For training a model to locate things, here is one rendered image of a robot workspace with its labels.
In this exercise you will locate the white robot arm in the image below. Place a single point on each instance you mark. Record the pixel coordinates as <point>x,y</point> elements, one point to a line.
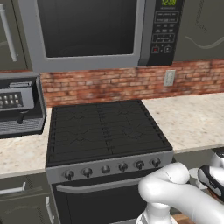
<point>163,186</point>

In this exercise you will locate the black oven door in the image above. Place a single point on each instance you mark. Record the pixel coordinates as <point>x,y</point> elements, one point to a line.
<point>99,207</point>

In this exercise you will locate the dark grey drawer front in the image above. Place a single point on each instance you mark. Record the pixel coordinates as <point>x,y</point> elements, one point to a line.
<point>189,159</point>
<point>35,183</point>

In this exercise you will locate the dark grey wall cupboard door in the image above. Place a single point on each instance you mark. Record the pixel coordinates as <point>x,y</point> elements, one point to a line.
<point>22,35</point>
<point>201,29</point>

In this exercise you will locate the black oven knob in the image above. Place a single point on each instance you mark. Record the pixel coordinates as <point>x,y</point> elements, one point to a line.
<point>87,172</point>
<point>105,169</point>
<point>123,166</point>
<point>156,162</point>
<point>69,174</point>
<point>140,164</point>

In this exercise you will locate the white wall socket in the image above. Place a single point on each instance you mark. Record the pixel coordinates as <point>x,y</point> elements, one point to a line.
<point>169,78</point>

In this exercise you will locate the black hob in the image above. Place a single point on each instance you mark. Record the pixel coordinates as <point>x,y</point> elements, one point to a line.
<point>108,131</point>

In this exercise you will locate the black and grey coffee machine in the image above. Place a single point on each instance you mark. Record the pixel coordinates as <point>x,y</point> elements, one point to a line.
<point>17,122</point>

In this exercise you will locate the grey microwave oven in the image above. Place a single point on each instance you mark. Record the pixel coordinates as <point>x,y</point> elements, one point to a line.
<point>163,29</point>

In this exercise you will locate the dark grey base cupboard door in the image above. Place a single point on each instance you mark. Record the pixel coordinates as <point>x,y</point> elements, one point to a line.
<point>23,210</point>

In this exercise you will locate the grey microwave door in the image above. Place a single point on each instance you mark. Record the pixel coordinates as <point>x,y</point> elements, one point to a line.
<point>87,62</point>

